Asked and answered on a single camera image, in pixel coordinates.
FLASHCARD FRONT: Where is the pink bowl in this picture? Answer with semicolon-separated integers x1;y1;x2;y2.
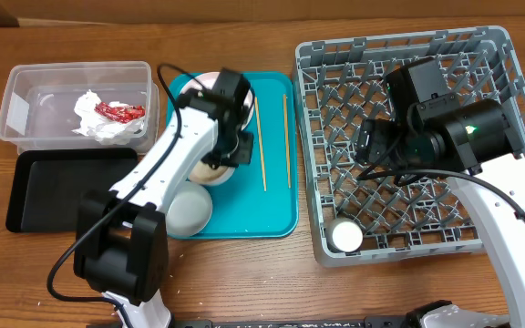
188;161;235;186

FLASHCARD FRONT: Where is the clear plastic bin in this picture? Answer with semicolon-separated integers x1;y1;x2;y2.
0;61;160;154

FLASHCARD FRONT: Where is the grey dishwasher rack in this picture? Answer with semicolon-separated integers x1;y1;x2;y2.
293;26;525;267

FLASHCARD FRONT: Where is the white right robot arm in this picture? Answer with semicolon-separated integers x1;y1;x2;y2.
355;58;525;327

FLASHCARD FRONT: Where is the wooden chopstick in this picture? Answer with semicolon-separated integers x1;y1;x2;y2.
253;97;267;192
283;94;292;189

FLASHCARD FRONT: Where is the white tissue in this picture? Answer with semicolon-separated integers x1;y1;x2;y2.
72;89;147;145

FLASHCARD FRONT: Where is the large pink plate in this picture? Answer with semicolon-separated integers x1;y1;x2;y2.
179;72;255;130

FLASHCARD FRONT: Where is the light green bowl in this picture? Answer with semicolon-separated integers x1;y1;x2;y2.
166;181;213;238

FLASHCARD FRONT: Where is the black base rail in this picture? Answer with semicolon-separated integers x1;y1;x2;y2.
169;312;419;328

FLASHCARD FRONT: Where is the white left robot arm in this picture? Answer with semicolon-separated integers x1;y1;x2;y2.
46;68;255;327

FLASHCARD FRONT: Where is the right wooden chopstick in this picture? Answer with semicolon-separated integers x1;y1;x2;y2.
283;94;292;189

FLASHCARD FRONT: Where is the red snack wrapper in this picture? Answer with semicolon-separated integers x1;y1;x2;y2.
94;102;146;124

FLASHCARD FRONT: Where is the light green cup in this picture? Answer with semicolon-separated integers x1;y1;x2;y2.
326;218;364;252

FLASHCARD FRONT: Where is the black tray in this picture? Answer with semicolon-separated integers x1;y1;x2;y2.
5;148;138;233

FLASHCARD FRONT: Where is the left wooden chopstick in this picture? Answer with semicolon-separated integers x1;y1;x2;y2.
253;97;267;192

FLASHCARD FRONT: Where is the teal plastic tray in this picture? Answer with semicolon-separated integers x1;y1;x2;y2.
192;71;299;240

